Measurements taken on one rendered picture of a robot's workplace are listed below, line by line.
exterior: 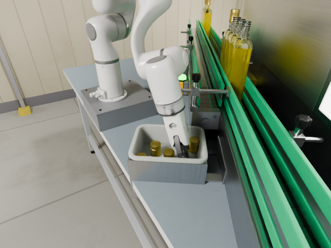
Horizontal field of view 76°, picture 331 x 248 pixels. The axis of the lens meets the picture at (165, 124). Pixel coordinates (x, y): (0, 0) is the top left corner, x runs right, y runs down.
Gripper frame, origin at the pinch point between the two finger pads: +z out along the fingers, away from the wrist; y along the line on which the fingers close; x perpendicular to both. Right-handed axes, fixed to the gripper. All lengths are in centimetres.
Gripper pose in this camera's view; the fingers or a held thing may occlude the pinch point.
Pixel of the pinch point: (183, 151)
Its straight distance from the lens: 64.5
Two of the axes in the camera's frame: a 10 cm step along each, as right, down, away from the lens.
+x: -9.6, 1.8, 2.0
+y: 0.7, -5.4, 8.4
